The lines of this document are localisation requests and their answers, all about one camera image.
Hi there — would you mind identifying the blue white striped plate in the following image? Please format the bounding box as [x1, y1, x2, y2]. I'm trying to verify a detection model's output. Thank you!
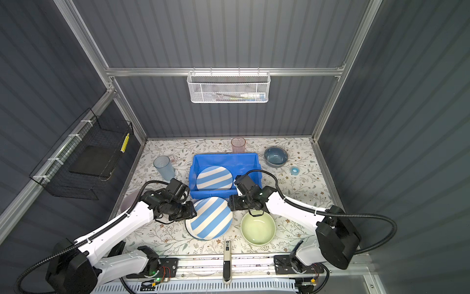
[196, 166, 233, 191]

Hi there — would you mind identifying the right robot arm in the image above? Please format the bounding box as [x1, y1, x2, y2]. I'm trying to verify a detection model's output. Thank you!
[228, 175, 361, 273]

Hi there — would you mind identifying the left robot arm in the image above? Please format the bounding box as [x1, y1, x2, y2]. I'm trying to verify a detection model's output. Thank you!
[45, 178, 197, 294]

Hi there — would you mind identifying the blue plastic bin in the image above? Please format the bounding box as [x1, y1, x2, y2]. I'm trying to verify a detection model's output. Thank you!
[188, 153, 261, 200]

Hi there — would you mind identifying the light green bowl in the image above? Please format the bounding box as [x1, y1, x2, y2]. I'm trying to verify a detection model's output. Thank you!
[240, 211, 276, 246]

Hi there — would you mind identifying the clear blue plastic cup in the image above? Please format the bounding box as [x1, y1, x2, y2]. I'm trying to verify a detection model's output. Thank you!
[153, 156, 176, 181]

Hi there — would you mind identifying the purple bowl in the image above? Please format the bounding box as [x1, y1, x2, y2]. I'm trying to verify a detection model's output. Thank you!
[120, 189, 139, 213]

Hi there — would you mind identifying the grey blue bowl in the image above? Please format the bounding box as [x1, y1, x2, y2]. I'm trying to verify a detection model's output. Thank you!
[263, 147, 289, 168]

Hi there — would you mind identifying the floral table mat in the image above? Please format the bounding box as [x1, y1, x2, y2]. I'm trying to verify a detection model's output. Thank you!
[93, 137, 353, 257]

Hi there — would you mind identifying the pink plastic cup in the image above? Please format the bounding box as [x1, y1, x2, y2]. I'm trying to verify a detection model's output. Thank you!
[231, 137, 246, 154]

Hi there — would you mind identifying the yellow tag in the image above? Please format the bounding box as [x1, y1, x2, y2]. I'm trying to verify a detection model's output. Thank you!
[120, 133, 130, 153]

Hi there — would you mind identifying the black pad in basket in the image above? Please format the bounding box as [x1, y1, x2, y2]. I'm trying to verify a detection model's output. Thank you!
[69, 146, 120, 178]

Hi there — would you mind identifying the black white handheld device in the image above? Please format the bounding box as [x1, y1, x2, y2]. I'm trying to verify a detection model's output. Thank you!
[223, 241, 232, 284]

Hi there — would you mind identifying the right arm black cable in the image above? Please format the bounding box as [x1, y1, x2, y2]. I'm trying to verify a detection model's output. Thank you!
[245, 169, 398, 256]

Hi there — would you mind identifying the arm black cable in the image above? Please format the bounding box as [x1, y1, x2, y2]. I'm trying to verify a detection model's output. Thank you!
[245, 169, 398, 256]
[13, 179, 192, 294]

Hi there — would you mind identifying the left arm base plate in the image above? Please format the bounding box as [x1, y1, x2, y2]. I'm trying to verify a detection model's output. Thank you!
[126, 258, 179, 280]

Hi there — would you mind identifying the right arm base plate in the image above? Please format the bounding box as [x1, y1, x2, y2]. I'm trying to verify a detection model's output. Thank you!
[274, 255, 325, 276]

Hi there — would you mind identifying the black wire basket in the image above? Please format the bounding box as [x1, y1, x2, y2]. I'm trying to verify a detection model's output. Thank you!
[29, 110, 133, 200]

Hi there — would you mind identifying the white wire mesh basket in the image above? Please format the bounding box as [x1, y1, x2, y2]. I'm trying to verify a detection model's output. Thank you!
[187, 71, 271, 104]

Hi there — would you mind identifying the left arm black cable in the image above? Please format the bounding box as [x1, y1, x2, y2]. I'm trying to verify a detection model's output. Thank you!
[13, 179, 192, 294]

